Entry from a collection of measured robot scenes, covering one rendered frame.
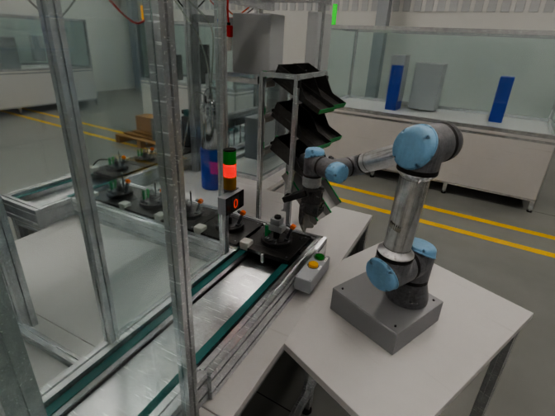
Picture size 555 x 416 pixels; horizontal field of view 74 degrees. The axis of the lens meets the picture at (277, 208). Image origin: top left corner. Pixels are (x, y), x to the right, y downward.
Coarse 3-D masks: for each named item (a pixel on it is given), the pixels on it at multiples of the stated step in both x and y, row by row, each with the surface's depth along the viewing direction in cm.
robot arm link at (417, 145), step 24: (408, 144) 99; (432, 144) 95; (456, 144) 102; (408, 168) 100; (432, 168) 100; (408, 192) 105; (408, 216) 108; (384, 240) 117; (408, 240) 111; (384, 264) 114; (408, 264) 114; (384, 288) 117
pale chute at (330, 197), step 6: (324, 180) 198; (324, 186) 199; (330, 186) 196; (324, 192) 197; (330, 192) 198; (324, 198) 195; (330, 198) 198; (336, 198) 197; (330, 204) 196; (336, 204) 198
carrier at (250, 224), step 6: (234, 216) 185; (234, 222) 175; (240, 222) 176; (246, 222) 180; (252, 222) 180; (258, 222) 180; (234, 228) 170; (240, 228) 171; (246, 228) 174; (252, 228) 175; (258, 228) 176; (234, 234) 168; (240, 234) 168; (246, 234) 169; (252, 234) 172; (234, 240) 163
